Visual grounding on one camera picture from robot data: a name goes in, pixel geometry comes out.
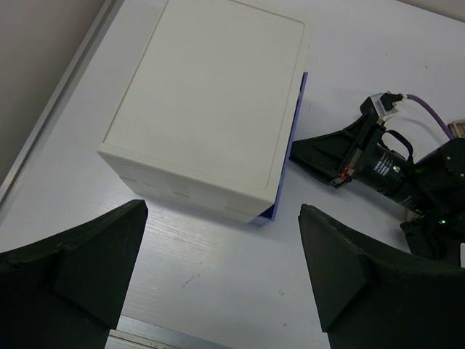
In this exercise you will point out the aluminium frame rail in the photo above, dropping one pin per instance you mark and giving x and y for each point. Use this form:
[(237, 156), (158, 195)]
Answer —
[(43, 43)]

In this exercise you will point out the square blush palette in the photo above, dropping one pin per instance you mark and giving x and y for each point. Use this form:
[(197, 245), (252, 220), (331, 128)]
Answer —
[(457, 128)]

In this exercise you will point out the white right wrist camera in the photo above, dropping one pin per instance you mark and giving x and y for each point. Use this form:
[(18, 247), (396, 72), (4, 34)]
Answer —
[(383, 106)]

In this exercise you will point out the purple blue drawer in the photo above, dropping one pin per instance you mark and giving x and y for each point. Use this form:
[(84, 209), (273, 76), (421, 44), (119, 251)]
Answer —
[(269, 214)]

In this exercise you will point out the white drawer cabinet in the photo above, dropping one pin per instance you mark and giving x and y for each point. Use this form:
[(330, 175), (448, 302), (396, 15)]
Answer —
[(205, 119)]

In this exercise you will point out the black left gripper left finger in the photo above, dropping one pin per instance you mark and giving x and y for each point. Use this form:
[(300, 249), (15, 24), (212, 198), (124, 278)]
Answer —
[(68, 290)]

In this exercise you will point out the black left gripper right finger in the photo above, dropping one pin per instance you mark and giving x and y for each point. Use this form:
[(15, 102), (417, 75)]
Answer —
[(371, 295)]

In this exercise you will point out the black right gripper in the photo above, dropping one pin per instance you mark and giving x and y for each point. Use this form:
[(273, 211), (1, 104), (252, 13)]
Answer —
[(358, 153)]

